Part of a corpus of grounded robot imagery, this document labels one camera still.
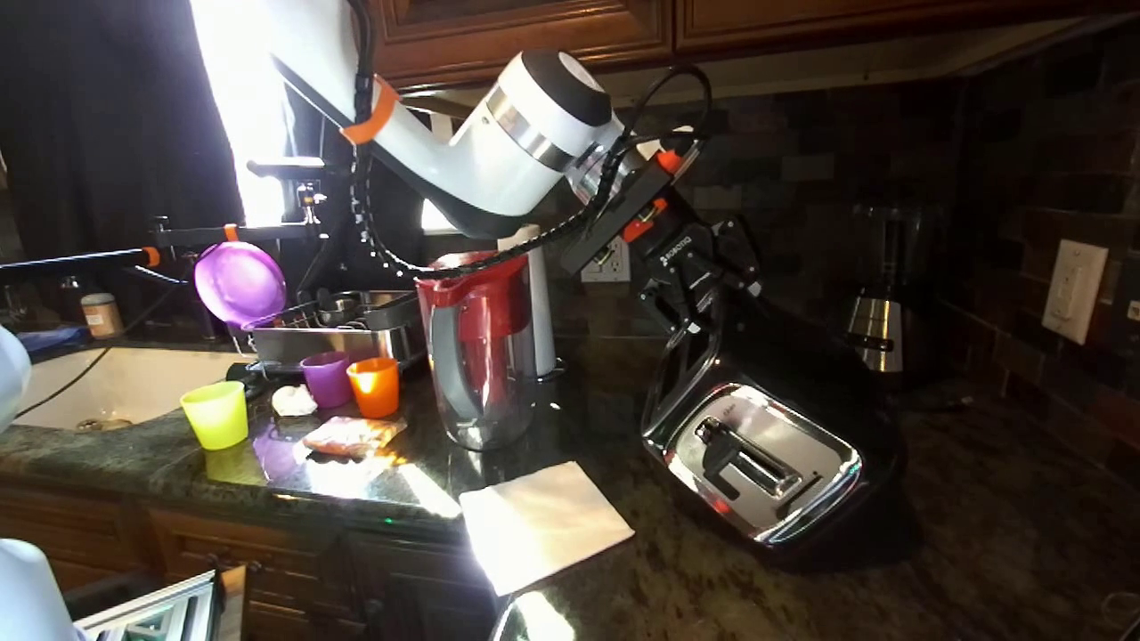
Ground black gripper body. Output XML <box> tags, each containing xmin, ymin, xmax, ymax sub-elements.
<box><xmin>634</xmin><ymin>217</ymin><xmax>766</xmax><ymax>318</ymax></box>

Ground black and chrome toaster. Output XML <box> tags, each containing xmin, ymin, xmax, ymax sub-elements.
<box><xmin>636</xmin><ymin>295</ymin><xmax>913</xmax><ymax>563</ymax></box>

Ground white paper towel roll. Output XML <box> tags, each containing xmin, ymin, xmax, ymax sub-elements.
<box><xmin>496</xmin><ymin>223</ymin><xmax>558</xmax><ymax>376</ymax></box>

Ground white paper sheet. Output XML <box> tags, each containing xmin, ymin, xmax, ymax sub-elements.
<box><xmin>456</xmin><ymin>459</ymin><xmax>636</xmax><ymax>597</ymax></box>

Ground orange plastic cup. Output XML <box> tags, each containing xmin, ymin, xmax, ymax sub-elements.
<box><xmin>345</xmin><ymin>353</ymin><xmax>405</xmax><ymax>419</ymax></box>

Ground metal dish rack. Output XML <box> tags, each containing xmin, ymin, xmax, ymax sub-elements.
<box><xmin>246</xmin><ymin>284</ymin><xmax>426</xmax><ymax>369</ymax></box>

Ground clear snack packet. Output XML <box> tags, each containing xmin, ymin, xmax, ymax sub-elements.
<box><xmin>298</xmin><ymin>414</ymin><xmax>405</xmax><ymax>467</ymax></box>

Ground purple plastic cup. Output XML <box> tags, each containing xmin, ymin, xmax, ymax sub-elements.
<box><xmin>295</xmin><ymin>350</ymin><xmax>352</xmax><ymax>414</ymax></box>

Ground small white round object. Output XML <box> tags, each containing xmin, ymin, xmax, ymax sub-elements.
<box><xmin>266</xmin><ymin>379</ymin><xmax>320</xmax><ymax>419</ymax></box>

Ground wooden base cabinet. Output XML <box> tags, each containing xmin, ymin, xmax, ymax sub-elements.
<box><xmin>0</xmin><ymin>474</ymin><xmax>503</xmax><ymax>641</ymax></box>

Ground purple plastic plate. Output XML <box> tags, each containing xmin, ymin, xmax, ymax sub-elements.
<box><xmin>190</xmin><ymin>237</ymin><xmax>292</xmax><ymax>333</ymax></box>

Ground green plastic cup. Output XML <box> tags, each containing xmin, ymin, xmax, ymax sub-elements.
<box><xmin>179</xmin><ymin>376</ymin><xmax>254</xmax><ymax>457</ymax></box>

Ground small pale jar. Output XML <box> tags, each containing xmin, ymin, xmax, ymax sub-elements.
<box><xmin>77</xmin><ymin>289</ymin><xmax>129</xmax><ymax>345</ymax></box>

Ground white framed panel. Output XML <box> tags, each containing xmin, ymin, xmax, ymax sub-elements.
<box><xmin>67</xmin><ymin>567</ymin><xmax>225</xmax><ymax>641</ymax></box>

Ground wooden wall cabinet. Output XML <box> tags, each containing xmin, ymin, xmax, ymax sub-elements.
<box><xmin>367</xmin><ymin>0</ymin><xmax>1140</xmax><ymax>96</ymax></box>

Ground beige wall plate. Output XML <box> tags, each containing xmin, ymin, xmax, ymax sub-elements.
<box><xmin>1041</xmin><ymin>235</ymin><xmax>1110</xmax><ymax>350</ymax></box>

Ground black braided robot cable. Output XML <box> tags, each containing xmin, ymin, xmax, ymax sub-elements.
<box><xmin>343</xmin><ymin>57</ymin><xmax>718</xmax><ymax>284</ymax></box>

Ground orange cable strap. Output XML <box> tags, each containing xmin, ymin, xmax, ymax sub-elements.
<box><xmin>343</xmin><ymin>74</ymin><xmax>402</xmax><ymax>148</ymax></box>

